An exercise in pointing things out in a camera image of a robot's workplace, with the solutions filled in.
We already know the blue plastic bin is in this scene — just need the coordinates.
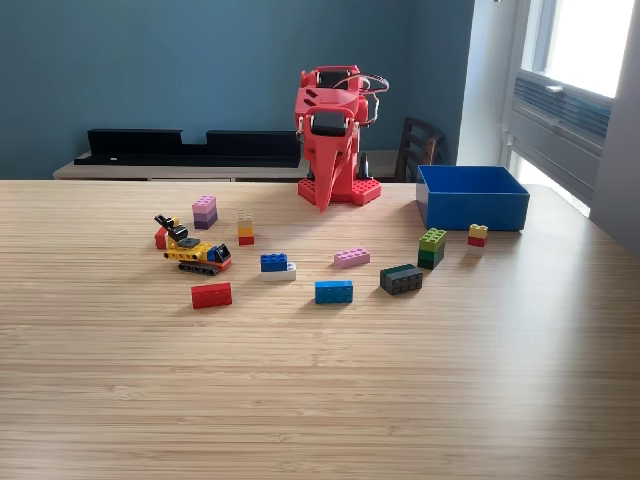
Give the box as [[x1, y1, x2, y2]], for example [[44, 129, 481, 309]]
[[415, 165, 531, 232]]

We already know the grey window heater unit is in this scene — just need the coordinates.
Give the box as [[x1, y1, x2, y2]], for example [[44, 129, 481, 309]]
[[507, 69, 614, 206]]

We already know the pink flat brick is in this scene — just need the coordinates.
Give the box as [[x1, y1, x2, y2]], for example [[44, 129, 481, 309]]
[[333, 246, 372, 270]]

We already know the green brick stack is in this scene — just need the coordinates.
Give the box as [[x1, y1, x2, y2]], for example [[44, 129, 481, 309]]
[[417, 227, 448, 271]]

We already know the bright window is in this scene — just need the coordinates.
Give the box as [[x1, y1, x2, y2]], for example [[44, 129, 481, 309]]
[[519, 0, 639, 99]]

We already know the yellow toy digger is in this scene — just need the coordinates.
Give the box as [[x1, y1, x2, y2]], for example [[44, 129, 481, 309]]
[[153, 213, 233, 277]]

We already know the pink purple brick stack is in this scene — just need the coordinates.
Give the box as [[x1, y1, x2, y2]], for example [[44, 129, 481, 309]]
[[191, 194, 219, 231]]

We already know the blue white brick stack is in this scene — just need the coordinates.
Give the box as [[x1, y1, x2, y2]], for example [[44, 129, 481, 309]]
[[259, 253, 297, 282]]

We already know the dark wooden chair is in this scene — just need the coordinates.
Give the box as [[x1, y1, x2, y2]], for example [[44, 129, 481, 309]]
[[393, 117, 446, 184]]

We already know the black brick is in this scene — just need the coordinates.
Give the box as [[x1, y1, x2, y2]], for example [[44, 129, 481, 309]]
[[379, 263, 425, 297]]

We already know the tan orange red brick stack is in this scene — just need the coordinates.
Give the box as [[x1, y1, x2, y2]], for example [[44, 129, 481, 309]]
[[236, 208, 255, 246]]

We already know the yellow red white brick stack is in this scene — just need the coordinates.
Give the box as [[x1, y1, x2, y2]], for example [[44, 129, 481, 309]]
[[467, 223, 489, 257]]

